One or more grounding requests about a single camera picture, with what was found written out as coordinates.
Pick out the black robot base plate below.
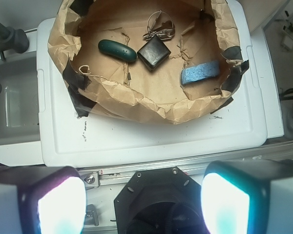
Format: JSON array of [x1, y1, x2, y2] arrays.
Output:
[[114, 167, 208, 234]]

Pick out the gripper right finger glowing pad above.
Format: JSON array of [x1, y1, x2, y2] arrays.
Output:
[[201, 160, 293, 234]]

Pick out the blue sponge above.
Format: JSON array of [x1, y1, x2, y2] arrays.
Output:
[[181, 60, 220, 85]]

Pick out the dark green oval case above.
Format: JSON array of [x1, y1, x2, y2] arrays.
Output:
[[98, 39, 137, 62]]

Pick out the black square box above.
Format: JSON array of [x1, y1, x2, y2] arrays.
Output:
[[137, 36, 171, 71]]

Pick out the metal corner bracket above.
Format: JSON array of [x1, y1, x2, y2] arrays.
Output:
[[84, 204, 99, 227]]

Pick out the aluminium rail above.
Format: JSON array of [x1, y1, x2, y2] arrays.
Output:
[[78, 140, 293, 189]]

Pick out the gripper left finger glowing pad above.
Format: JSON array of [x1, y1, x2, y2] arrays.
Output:
[[0, 166, 86, 234]]

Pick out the silver keys on ring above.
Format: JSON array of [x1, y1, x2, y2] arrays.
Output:
[[142, 10, 175, 41]]

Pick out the crumpled brown paper bag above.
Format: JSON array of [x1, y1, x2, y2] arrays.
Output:
[[48, 0, 249, 124]]

